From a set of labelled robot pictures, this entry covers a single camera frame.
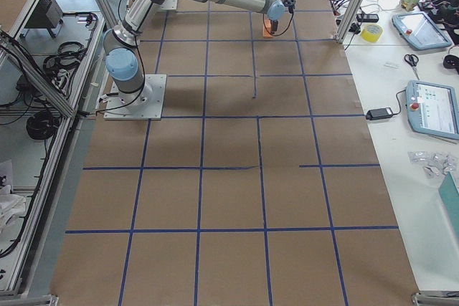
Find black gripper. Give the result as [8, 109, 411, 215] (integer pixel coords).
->
[266, 15, 280, 36]

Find orange foam block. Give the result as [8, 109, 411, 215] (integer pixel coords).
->
[262, 19, 273, 38]

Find yellow tape roll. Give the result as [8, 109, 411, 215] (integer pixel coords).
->
[361, 24, 383, 43]

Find black power adapter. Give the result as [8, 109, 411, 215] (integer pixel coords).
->
[365, 107, 394, 120]

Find far teach pendant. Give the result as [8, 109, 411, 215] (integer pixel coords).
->
[392, 12, 452, 50]

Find teach pendant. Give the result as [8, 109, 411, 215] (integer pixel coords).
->
[405, 80, 458, 140]
[392, 12, 452, 50]

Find near teach pendant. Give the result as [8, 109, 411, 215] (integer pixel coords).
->
[405, 80, 458, 140]

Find bag of screws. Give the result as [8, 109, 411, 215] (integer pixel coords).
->
[407, 151, 458, 178]

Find teal board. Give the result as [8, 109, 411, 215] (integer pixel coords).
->
[438, 172, 459, 238]

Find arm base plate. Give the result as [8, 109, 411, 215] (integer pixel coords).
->
[158, 0, 178, 12]
[103, 74, 167, 120]

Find aluminium frame post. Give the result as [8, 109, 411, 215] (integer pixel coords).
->
[335, 0, 382, 44]

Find black handled scissors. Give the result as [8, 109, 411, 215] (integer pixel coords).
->
[404, 54, 420, 80]

